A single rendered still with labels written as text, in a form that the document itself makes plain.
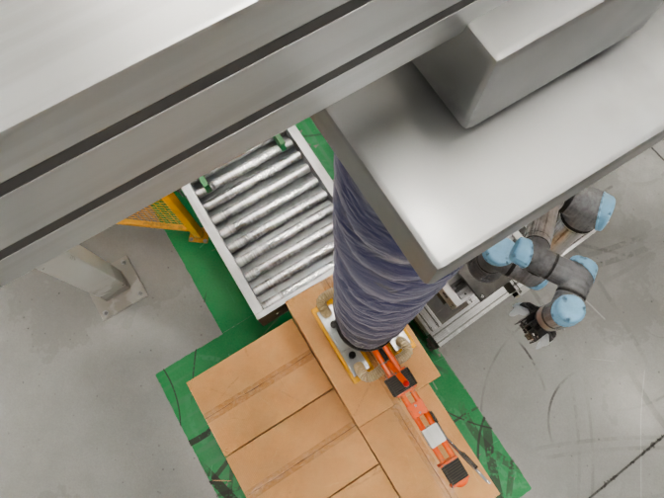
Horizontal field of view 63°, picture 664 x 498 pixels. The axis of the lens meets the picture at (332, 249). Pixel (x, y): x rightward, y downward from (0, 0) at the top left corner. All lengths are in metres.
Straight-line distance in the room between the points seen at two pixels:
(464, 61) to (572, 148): 0.11
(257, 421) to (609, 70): 2.42
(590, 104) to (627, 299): 3.30
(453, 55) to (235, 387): 2.46
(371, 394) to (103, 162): 2.08
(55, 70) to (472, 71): 0.23
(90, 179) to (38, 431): 3.41
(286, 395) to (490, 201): 2.36
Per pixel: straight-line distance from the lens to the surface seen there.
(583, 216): 1.85
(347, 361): 2.14
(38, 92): 0.22
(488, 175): 0.38
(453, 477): 2.06
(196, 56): 0.22
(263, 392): 2.69
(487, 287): 2.31
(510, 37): 0.33
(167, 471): 3.37
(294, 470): 2.69
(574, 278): 1.53
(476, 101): 0.36
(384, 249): 0.67
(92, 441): 3.51
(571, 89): 0.43
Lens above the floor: 3.21
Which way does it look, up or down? 74 degrees down
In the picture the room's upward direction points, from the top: 2 degrees counter-clockwise
